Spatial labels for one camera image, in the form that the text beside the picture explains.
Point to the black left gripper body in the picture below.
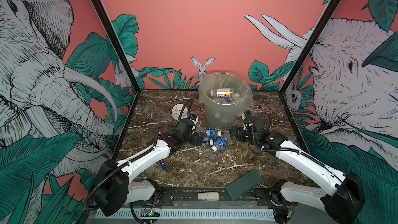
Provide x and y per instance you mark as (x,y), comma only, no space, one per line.
(193,138)

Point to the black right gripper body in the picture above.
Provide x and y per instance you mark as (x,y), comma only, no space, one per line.
(243,135)

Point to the clear bottle white cap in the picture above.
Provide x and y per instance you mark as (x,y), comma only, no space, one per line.
(221,142)

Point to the Pocari bottle with cap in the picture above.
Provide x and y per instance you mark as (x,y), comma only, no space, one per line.
(224,100)

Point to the orange label vitamin bottle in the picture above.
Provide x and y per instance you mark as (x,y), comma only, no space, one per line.
(222,92)

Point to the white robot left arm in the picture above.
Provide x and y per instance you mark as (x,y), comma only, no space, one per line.
(115,183)

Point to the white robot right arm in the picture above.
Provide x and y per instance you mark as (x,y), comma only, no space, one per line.
(339,194)

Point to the green mesh trash bin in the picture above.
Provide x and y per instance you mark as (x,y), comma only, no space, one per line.
(219,115)

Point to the blue marker pen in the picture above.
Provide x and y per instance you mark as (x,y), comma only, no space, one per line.
(162,165)

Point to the dark green sponge block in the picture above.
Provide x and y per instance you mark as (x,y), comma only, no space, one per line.
(243,184)

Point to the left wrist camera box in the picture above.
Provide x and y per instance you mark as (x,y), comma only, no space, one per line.
(184,128)

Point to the white remote on rail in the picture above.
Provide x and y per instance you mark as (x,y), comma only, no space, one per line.
(208,196)

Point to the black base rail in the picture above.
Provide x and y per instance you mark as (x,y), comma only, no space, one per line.
(286,196)

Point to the white slotted cable duct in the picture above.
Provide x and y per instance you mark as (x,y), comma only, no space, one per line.
(192,213)

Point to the black enclosure frame post right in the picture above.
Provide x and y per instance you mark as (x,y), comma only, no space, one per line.
(325,17)

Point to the black enclosure frame post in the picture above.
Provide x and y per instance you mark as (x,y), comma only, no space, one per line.
(111,33)
(325,17)

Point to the black enclosure frame post left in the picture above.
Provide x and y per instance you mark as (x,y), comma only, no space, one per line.
(111,33)

